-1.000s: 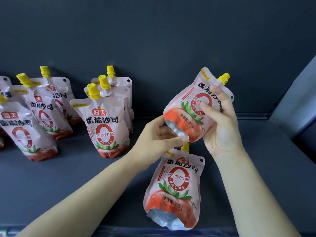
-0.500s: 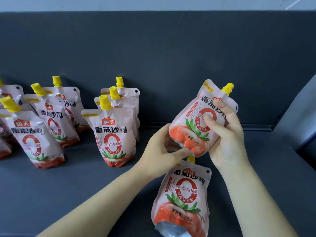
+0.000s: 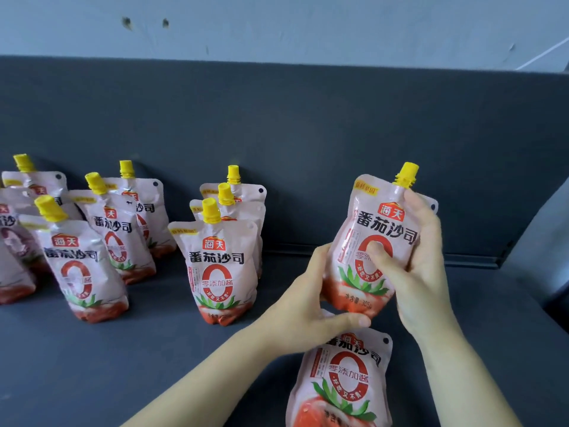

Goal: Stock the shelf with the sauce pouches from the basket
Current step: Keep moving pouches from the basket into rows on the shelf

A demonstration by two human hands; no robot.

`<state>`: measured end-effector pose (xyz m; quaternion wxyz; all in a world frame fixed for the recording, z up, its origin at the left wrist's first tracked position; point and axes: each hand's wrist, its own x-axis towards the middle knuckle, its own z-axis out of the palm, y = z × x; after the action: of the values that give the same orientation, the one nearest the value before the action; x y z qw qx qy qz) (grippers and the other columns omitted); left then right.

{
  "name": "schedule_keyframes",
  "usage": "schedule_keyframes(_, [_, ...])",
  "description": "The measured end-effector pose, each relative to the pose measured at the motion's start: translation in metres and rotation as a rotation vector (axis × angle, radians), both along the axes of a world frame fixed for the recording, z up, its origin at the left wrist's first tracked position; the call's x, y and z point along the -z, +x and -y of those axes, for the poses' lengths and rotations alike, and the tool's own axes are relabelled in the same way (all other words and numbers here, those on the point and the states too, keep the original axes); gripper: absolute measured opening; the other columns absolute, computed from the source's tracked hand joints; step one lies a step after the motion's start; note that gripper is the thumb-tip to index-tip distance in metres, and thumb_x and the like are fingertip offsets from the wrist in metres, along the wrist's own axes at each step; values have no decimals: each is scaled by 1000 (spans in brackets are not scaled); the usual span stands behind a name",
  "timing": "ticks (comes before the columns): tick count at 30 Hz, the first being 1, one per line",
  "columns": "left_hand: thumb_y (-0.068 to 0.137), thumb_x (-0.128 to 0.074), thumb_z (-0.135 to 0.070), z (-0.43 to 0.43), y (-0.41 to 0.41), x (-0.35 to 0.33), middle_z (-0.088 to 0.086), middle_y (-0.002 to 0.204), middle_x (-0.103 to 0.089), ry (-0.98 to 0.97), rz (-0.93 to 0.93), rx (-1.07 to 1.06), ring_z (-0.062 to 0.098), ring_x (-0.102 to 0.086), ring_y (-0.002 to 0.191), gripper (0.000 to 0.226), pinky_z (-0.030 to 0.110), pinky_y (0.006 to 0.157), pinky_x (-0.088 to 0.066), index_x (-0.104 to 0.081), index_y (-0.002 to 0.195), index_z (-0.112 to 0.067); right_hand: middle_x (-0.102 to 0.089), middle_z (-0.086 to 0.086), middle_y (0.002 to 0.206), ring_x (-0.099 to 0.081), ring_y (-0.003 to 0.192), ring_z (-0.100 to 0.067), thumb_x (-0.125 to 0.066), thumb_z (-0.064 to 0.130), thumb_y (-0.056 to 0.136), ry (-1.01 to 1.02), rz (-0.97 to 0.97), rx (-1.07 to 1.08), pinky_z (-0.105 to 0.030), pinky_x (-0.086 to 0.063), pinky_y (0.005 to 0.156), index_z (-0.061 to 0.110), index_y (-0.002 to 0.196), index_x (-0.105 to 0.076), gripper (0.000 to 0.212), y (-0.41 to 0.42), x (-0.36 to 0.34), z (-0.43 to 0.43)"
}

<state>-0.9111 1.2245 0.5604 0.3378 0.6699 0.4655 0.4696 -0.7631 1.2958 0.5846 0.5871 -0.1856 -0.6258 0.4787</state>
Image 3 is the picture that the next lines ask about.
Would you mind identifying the person's left hand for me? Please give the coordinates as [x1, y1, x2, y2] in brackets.
[253, 243, 372, 357]

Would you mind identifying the person's right hand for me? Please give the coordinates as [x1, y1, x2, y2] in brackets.
[365, 189, 463, 344]

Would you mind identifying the person's left forearm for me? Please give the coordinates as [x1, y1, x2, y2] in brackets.
[120, 322, 312, 427]

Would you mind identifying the grey metal rack panel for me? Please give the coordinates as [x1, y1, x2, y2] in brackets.
[502, 175, 569, 334]

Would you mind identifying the white wall cable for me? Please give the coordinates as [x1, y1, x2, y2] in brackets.
[515, 36, 569, 72]

